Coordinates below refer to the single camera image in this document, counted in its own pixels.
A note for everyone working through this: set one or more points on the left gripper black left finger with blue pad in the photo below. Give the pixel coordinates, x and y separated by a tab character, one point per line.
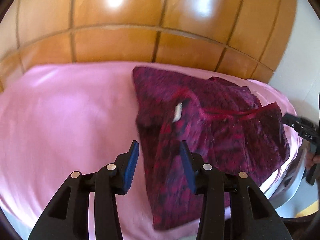
66	215

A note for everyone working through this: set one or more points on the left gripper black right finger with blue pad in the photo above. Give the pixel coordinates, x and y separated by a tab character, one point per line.
233	205

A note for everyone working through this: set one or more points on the maroon knitted sweater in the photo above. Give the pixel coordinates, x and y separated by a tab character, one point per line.
225	123

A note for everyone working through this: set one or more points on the person's right hand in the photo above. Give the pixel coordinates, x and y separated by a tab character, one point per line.
311	160

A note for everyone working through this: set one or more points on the pink bedspread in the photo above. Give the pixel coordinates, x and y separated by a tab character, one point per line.
56	119

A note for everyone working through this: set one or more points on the wooden panelled headboard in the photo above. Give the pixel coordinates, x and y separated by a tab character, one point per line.
242	38

